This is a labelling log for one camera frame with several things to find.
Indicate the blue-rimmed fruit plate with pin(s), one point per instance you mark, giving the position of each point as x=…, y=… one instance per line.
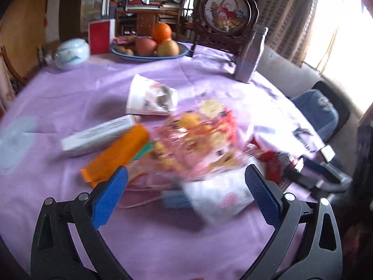
x=180, y=52

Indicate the yellow pear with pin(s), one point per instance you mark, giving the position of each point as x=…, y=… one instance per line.
x=168, y=48

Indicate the long white box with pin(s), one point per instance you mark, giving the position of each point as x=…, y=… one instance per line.
x=96, y=135

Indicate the clear plastic snack bag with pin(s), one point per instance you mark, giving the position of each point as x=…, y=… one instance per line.
x=201, y=140

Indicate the red box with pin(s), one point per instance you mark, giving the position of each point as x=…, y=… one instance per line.
x=99, y=38

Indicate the red apple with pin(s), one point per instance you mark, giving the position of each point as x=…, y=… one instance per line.
x=145, y=46

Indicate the orange packet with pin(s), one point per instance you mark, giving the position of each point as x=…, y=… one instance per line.
x=119, y=154

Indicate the dark wooden plate stand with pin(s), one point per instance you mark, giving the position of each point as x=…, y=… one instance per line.
x=212, y=39

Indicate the orange fruit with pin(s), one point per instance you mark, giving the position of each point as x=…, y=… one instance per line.
x=161, y=32

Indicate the grey sofa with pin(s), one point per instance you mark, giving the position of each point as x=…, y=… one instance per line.
x=287, y=73

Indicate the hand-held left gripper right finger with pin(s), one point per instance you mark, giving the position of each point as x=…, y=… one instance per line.
x=260, y=195

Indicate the black chair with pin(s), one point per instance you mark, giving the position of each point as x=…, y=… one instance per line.
x=341, y=105

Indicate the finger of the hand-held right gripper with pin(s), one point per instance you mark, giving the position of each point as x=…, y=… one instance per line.
x=300, y=170

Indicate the purple tablecloth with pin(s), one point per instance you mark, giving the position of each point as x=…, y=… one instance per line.
x=72, y=102

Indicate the wooden door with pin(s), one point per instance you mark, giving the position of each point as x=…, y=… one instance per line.
x=23, y=29

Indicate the small brown fruit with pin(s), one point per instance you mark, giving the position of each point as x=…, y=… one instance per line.
x=123, y=50

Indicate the white printed wrapper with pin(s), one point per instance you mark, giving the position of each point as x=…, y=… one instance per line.
x=217, y=198

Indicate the white printed paper cup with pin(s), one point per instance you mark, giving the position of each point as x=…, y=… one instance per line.
x=145, y=99

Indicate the white ceramic lidded jar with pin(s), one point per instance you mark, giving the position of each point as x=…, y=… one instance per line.
x=71, y=54

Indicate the blue seat cushion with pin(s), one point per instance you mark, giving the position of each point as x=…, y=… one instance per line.
x=313, y=110

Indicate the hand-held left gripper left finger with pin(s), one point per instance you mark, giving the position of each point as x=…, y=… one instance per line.
x=112, y=194

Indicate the silver metal canister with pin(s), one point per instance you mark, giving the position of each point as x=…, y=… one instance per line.
x=250, y=58

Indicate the checked curtain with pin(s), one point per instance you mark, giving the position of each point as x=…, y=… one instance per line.
x=287, y=14

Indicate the teal packet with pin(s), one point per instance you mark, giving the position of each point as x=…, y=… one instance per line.
x=144, y=151

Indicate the wooden chair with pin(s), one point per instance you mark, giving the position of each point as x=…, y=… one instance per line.
x=7, y=78

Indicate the painted decorative plate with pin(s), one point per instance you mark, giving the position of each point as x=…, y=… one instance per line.
x=226, y=11

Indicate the wooden bookshelf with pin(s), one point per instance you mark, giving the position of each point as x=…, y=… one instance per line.
x=145, y=20

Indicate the red snack packet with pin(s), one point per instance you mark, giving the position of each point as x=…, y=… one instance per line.
x=269, y=159

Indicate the small blue box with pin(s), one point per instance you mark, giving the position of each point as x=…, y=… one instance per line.
x=174, y=199

